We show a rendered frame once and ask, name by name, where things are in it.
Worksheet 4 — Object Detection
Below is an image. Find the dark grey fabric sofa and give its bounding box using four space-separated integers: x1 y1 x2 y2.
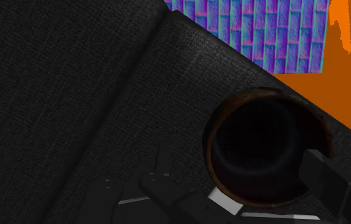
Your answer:
0 0 351 224

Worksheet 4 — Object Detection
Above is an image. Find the dark brown round cup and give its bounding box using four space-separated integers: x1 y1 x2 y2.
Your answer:
202 87 334 209

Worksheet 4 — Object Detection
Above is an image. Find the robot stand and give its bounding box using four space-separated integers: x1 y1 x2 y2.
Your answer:
164 0 330 75

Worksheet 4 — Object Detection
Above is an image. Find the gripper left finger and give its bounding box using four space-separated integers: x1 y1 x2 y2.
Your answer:
76 143 217 224

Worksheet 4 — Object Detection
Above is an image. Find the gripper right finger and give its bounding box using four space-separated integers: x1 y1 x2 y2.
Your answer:
298 148 351 224

